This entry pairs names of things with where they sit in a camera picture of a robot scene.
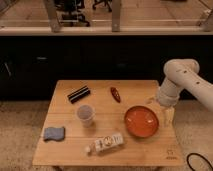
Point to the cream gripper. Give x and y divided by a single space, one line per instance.
166 99

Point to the red chili pepper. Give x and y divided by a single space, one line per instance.
115 94

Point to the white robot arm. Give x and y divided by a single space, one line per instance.
182 74

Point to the orange bowl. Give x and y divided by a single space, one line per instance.
141 121

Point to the white labelled bottle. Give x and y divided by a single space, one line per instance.
105 143

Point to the wooden table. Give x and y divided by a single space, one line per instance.
161 149

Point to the clear plastic cup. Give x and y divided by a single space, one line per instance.
86 114

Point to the black striped rectangular block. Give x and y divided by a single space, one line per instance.
78 94

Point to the blue sponge cloth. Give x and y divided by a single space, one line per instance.
53 133

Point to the long wooden counter ledge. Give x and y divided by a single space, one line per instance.
102 31

